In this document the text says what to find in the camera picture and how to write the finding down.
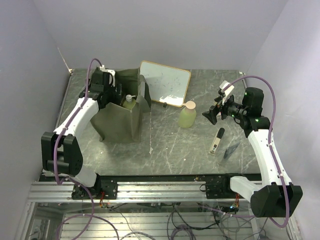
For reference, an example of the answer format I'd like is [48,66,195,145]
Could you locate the loose cables under frame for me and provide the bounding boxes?
[82,198,273,240]

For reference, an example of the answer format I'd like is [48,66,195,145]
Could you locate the small whiteboard wooden frame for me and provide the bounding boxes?
[139,60,191,108]

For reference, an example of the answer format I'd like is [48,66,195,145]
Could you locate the green canvas bag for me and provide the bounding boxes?
[90,68,152,143]

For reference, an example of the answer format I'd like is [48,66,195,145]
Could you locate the green bottle pink pump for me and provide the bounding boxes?
[178,101,197,129]

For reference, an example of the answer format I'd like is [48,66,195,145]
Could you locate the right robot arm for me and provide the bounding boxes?
[202,85,303,218]

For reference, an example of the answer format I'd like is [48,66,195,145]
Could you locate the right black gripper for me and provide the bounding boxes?
[202,92,247,125]

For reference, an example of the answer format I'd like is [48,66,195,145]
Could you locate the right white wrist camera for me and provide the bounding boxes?
[218,80,235,105]

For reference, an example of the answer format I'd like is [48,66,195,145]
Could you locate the black beige slim tube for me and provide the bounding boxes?
[209,127,225,154]

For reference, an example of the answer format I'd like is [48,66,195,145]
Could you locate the purple cable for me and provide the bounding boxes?
[224,75,292,228]
[54,58,120,240]

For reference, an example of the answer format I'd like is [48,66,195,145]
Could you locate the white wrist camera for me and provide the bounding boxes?
[99,65,116,87]
[218,80,235,105]

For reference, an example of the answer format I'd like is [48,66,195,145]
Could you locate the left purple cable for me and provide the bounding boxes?
[54,58,120,240]

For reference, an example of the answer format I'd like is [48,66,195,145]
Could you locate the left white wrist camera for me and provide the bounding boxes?
[99,65,116,87]

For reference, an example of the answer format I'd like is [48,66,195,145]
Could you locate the yellow pump lotion bottle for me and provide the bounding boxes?
[122,94,136,110]

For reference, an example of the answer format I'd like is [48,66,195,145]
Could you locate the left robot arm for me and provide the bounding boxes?
[40,66,121,199]

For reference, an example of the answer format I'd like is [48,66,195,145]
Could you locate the aluminium rail frame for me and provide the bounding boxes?
[16,174,302,240]

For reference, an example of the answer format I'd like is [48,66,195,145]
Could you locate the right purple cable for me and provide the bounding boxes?
[224,75,292,228]

